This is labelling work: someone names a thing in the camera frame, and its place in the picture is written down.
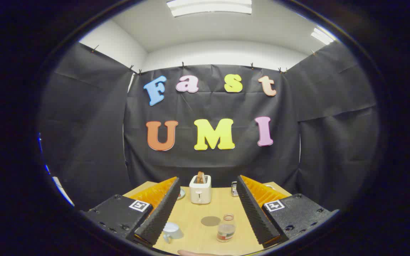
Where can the small ceiling light panel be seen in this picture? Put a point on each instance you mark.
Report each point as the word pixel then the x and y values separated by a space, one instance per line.
pixel 321 35

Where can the cream toaster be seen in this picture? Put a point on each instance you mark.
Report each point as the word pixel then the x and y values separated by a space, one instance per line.
pixel 200 192

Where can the white divided spice dish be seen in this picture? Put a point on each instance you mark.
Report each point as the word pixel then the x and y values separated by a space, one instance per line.
pixel 269 186

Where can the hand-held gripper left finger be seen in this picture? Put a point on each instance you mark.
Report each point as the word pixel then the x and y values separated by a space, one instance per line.
pixel 162 217

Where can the wooden table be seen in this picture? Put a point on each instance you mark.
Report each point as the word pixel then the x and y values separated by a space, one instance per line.
pixel 198 213

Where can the round brown coaster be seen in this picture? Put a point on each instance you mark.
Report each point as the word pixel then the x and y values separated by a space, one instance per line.
pixel 210 221

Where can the toast slice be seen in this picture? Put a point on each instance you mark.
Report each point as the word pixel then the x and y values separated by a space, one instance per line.
pixel 200 177

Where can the pale blue cup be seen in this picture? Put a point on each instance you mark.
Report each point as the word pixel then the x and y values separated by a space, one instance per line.
pixel 172 230

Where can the clear plastic juice bottle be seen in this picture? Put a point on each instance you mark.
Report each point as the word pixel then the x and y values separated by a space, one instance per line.
pixel 226 231

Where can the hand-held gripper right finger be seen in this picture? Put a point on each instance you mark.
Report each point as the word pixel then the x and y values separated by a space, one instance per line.
pixel 256 217

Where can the long ceiling light panel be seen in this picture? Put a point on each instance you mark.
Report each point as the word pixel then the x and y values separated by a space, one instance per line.
pixel 208 7

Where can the pale green plate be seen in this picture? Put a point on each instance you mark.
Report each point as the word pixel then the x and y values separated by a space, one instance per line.
pixel 181 193

